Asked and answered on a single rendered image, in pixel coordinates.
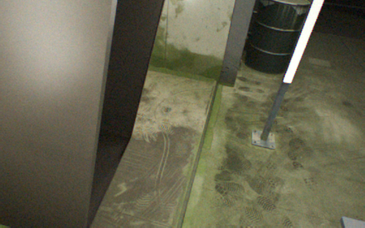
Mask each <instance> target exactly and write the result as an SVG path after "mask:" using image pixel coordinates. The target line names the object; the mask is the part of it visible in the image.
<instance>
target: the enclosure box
mask: <svg viewBox="0 0 365 228"><path fill-rule="evenodd" d="M164 3H165V0H0V225H4V226H9V227H12V228H91V226H92V224H93V222H94V220H95V217H96V215H97V213H98V211H99V209H100V206H101V204H102V202H103V200H104V198H105V196H106V193H107V191H108V188H109V187H110V185H111V182H112V180H113V177H114V176H115V174H116V172H117V168H118V166H119V164H120V162H121V160H122V159H123V155H124V153H125V151H126V149H127V147H128V145H129V142H130V140H131V137H132V133H133V130H134V126H135V121H136V117H137V114H138V109H139V105H140V102H141V95H142V93H143V89H144V86H145V82H146V79H147V71H148V69H149V65H150V61H151V57H152V54H153V48H154V43H155V41H156V37H157V34H158V27H159V25H160V20H161V17H162V13H163V9H164Z"/></svg>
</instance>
